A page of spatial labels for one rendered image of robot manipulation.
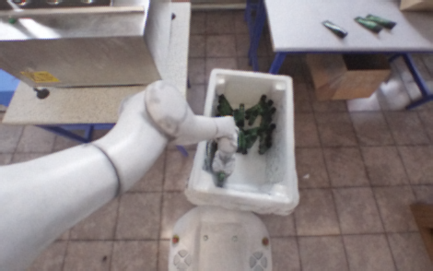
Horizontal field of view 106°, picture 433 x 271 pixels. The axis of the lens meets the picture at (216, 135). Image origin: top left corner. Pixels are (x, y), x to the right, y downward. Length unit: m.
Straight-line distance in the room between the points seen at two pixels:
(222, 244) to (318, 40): 1.20
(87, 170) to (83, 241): 1.52
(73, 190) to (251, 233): 0.93
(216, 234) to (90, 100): 0.94
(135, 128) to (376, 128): 2.00
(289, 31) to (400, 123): 1.52
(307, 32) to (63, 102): 1.22
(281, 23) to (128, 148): 1.02
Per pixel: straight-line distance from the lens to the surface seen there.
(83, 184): 0.21
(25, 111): 1.10
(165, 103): 0.28
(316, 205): 1.58
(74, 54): 0.78
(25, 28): 0.84
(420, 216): 2.01
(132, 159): 0.24
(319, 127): 1.75
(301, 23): 1.16
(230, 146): 0.55
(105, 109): 0.86
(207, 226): 1.09
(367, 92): 1.86
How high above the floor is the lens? 1.38
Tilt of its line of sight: 70 degrees down
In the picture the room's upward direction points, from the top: 1 degrees counter-clockwise
